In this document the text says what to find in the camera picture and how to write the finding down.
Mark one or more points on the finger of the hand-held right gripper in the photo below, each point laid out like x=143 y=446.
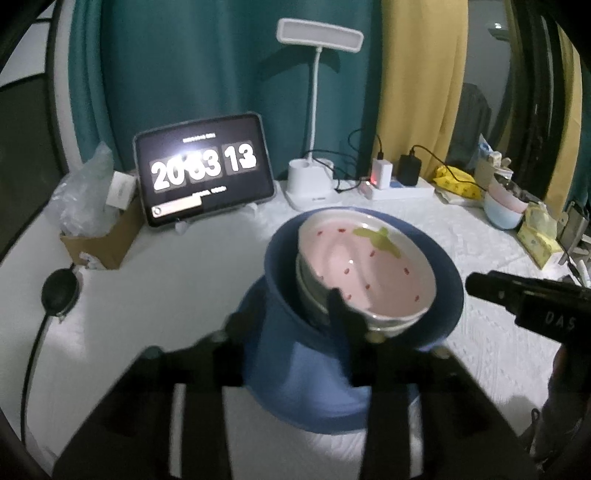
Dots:
x=494 y=285

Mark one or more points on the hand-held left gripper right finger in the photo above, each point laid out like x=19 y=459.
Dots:
x=344 y=323

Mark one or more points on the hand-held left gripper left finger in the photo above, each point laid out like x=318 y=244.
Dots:
x=235 y=341

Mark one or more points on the cream bowl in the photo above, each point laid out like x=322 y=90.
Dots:
x=308 y=295

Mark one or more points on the pink strawberry print bowl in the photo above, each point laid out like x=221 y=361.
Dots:
x=360 y=267

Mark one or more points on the dark blue bowl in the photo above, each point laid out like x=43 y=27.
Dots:
x=281 y=272

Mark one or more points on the light blue plate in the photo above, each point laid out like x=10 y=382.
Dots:
x=300 y=408

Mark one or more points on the yellow tissue pack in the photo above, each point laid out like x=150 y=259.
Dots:
x=538 y=240

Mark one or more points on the pale blue bowl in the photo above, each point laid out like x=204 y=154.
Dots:
x=501 y=217

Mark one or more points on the white textured tablecloth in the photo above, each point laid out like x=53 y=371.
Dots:
x=161 y=286

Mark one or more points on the white folded napkin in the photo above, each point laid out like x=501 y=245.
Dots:
x=455 y=198

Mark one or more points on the yellow wet wipes packet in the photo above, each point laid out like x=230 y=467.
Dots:
x=459 y=182

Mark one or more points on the white power strip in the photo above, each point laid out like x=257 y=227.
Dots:
x=406 y=191

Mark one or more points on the black charger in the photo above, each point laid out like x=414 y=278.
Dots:
x=410 y=170

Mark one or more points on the white charger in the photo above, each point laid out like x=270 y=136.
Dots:
x=382 y=174

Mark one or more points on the cardboard box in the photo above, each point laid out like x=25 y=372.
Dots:
x=111 y=244

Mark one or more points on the dark chair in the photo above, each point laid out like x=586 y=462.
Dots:
x=473 y=120

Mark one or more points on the tablet showing clock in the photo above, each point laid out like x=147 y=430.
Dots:
x=203 y=170

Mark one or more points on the small white box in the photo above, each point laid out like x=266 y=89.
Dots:
x=121 y=190

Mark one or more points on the clear plastic bag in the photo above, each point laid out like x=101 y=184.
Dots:
x=83 y=189

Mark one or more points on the yellow curtain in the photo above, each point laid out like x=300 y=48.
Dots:
x=420 y=69

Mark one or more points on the teal curtain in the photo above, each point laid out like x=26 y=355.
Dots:
x=184 y=69

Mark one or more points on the white desk lamp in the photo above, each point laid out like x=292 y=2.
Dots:
x=318 y=32

